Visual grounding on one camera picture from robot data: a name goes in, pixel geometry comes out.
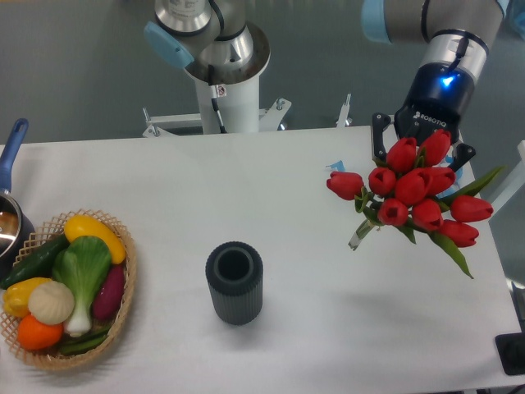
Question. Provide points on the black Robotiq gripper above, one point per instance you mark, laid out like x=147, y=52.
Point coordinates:
x=437, y=100

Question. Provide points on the red tulip bouquet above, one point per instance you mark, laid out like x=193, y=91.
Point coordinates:
x=406, y=190

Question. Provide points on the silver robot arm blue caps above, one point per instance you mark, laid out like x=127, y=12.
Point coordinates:
x=459, y=36

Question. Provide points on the black device at edge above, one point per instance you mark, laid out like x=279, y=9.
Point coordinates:
x=511, y=352

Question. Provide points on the dark grey ribbed vase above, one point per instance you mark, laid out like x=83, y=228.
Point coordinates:
x=234, y=272

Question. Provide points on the purple sweet potato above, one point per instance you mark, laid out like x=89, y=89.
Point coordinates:
x=108, y=300

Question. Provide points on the green bok choy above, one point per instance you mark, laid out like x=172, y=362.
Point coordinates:
x=83, y=267

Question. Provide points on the woven wicker basket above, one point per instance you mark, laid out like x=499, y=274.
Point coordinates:
x=50, y=359

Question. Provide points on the green pea pods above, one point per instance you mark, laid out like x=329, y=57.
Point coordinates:
x=84, y=343

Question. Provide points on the dark green cucumber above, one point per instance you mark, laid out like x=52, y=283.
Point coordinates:
x=39, y=263

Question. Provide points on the white garlic bulb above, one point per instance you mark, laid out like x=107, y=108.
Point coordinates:
x=51, y=303

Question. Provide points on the orange fruit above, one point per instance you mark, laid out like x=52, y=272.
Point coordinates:
x=34, y=335

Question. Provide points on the yellow bell pepper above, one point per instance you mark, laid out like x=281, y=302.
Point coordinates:
x=16, y=297

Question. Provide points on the white metal frame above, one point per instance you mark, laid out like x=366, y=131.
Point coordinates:
x=511, y=184

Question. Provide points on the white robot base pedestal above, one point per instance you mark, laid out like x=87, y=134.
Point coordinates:
x=224, y=55

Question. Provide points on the blue handled saucepan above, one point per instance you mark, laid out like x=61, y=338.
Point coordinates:
x=15, y=226

